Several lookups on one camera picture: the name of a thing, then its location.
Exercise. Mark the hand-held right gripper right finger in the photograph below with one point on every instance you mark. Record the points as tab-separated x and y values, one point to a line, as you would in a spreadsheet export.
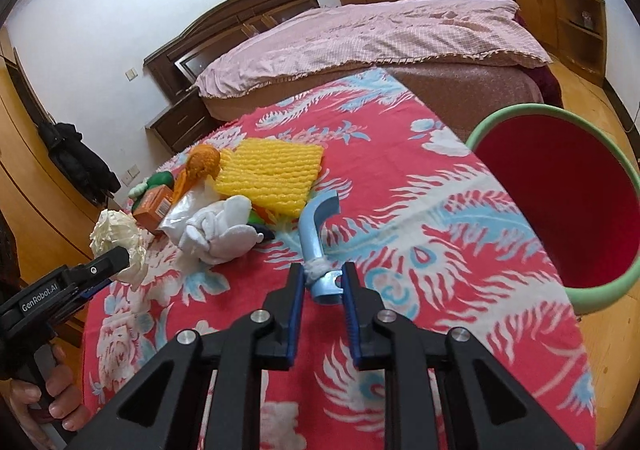
352	325

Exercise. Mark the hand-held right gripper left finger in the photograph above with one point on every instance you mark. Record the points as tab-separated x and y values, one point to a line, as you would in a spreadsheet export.
295	315

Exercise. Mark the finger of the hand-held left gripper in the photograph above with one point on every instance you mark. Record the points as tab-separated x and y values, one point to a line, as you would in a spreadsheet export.
97	287
105	264

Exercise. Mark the white paper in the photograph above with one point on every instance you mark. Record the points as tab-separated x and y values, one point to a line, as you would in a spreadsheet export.
117	230

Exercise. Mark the orange cardboard box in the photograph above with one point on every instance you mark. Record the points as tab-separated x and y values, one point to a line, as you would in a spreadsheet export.
152	207

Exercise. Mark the clear plastic bag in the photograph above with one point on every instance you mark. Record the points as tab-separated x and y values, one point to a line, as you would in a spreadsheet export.
187	210

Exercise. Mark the orange wrapper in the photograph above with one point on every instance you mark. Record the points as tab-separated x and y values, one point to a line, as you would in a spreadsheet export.
202	160

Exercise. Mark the red bucket with green rim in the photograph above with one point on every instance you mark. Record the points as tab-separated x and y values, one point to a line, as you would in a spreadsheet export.
550	190

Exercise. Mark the person's left hand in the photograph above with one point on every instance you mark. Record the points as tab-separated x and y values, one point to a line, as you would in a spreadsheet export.
65	400

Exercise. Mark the red printed blanket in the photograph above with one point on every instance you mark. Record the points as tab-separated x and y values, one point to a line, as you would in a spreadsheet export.
425	255

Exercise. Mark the green plastic item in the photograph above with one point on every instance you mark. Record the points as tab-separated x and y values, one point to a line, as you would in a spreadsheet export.
160	179

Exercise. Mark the green toy figure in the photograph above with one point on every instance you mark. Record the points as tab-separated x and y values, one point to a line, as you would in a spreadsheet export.
260	219

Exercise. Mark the black jacket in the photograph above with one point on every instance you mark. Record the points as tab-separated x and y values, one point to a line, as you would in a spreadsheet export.
75	160

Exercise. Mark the wooden wardrobe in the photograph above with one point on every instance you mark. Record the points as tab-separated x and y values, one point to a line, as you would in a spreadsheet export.
30	180

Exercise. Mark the yellow foam net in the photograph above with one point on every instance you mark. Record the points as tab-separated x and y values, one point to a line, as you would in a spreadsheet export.
270	165

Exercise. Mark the dark wooden nightstand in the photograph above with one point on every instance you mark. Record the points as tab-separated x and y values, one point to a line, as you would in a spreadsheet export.
185	123

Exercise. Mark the dark wooden headboard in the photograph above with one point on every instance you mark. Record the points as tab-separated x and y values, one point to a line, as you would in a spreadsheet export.
215	25

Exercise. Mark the brown bed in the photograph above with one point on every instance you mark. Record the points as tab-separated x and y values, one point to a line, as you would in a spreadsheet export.
475	80

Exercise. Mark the pink quilt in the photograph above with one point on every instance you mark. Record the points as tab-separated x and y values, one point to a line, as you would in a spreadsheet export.
375	30

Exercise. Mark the maroon bed sheet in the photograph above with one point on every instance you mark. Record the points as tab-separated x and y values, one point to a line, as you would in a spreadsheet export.
545	80

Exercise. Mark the long wooden cabinet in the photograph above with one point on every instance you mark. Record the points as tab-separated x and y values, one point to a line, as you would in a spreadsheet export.
540	5

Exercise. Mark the white wall switch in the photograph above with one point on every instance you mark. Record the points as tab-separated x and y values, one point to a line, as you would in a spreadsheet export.
132	173
131	74

